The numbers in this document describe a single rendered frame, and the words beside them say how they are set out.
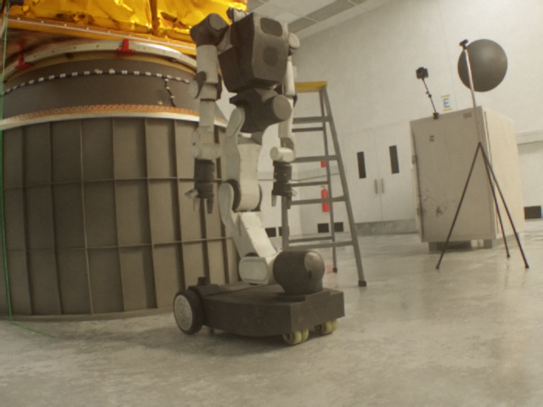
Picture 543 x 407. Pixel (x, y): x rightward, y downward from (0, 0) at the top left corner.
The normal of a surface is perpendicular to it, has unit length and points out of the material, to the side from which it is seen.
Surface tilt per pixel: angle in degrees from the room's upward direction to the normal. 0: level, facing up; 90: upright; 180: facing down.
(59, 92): 62
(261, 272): 90
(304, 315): 90
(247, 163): 100
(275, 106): 90
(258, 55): 105
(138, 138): 90
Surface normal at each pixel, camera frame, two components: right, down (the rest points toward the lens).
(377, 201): -0.75, 0.02
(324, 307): 0.62, -0.09
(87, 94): 0.15, -0.53
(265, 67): 0.61, 0.17
